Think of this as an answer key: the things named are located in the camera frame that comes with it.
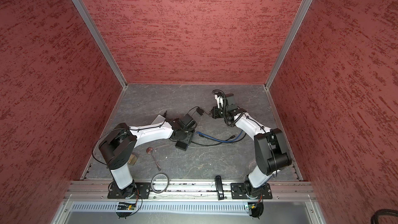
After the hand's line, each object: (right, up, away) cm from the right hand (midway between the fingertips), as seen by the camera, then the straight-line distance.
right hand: (210, 113), depth 91 cm
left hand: (-15, -16, -1) cm, 22 cm away
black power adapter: (-7, +1, +12) cm, 14 cm away
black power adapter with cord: (-17, -17, -7) cm, 25 cm away
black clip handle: (+3, -34, -19) cm, 39 cm away
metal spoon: (-36, -21, -4) cm, 42 cm away
